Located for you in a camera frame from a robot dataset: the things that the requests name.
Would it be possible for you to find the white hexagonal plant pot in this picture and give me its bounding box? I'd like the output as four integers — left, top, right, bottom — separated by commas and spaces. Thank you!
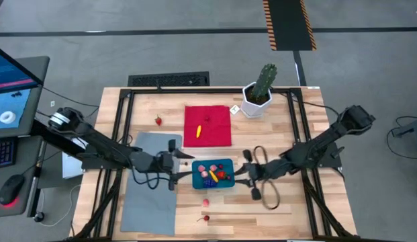
240, 81, 273, 118

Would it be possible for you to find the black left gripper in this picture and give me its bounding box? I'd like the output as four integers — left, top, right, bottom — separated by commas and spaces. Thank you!
153, 138, 196, 192

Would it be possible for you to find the dark grey side desk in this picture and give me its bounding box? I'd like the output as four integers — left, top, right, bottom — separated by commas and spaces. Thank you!
0, 55, 51, 218

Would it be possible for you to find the black floor stand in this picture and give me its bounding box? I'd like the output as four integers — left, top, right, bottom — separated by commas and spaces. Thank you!
391, 117, 417, 138

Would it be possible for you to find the white box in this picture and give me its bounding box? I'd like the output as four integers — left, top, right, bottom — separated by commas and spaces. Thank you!
62, 151, 85, 179

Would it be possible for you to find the computer monitor with blue screen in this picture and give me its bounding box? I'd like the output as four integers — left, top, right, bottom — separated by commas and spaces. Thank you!
0, 43, 45, 131

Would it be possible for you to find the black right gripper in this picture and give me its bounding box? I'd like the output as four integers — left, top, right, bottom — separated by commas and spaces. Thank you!
234, 149, 268, 202

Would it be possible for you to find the teal plastic container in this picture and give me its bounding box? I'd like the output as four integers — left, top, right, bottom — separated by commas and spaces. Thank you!
191, 158, 236, 190

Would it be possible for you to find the green cactus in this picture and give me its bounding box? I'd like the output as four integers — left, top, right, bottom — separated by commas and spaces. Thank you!
250, 63, 278, 101

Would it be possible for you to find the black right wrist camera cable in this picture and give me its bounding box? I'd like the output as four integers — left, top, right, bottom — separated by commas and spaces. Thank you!
253, 145, 281, 210

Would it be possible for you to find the grey cloth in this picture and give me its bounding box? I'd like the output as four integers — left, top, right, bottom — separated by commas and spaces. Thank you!
120, 131, 177, 237

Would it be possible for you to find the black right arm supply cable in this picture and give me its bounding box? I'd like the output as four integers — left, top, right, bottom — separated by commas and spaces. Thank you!
271, 83, 342, 116

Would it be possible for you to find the black monitor cable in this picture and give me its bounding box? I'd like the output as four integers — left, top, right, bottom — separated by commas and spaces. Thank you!
38, 84, 101, 109

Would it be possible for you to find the black computer mouse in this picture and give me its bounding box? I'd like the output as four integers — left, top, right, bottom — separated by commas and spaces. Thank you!
0, 173, 25, 206

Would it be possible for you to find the black hazard striped floor mat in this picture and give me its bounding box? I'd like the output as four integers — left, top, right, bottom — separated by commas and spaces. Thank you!
263, 0, 318, 52

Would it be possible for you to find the black and silver pole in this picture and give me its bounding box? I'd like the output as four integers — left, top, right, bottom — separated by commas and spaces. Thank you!
26, 139, 47, 223

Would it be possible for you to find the black aluminium table frame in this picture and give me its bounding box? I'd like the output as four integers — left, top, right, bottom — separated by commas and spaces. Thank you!
69, 86, 359, 242

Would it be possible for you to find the black keyboard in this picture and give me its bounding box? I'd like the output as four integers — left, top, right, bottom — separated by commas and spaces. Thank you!
0, 136, 18, 169

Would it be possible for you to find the red cloth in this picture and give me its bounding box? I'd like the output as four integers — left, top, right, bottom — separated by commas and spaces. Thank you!
183, 105, 233, 148

